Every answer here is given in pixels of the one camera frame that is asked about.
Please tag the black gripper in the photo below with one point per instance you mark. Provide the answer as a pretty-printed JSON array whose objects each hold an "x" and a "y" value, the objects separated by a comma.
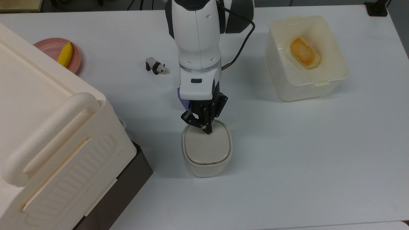
[{"x": 204, "y": 110}]

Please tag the cream trash can lid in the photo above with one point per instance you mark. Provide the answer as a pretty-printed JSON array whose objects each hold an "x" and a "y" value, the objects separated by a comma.
[{"x": 204, "y": 147}]

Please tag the cream trash can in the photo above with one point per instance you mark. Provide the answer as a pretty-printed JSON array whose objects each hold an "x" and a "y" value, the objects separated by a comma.
[{"x": 207, "y": 169}]

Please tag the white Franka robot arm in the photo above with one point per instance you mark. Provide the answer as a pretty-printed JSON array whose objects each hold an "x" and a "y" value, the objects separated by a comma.
[{"x": 198, "y": 38}]

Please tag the cream open plastic container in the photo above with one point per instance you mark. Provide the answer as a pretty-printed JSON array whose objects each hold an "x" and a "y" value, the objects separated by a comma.
[{"x": 303, "y": 91}]

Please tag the panda toy figure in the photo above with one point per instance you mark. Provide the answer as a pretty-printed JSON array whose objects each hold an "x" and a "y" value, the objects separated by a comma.
[{"x": 155, "y": 65}]

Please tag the dark brown drawer box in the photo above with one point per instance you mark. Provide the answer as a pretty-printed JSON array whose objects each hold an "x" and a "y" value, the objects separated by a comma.
[{"x": 127, "y": 185}]

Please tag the orange bread piece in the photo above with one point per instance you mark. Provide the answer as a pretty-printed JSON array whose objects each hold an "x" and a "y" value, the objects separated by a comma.
[{"x": 305, "y": 52}]

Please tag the pink plate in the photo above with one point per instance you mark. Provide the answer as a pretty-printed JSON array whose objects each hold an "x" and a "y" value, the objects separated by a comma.
[{"x": 75, "y": 60}]

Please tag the yellow banana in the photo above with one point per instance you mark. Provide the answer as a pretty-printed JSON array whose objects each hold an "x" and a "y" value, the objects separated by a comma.
[{"x": 65, "y": 54}]

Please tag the light wooden board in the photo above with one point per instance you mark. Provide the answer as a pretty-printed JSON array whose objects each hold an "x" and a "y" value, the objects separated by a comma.
[{"x": 19, "y": 4}]

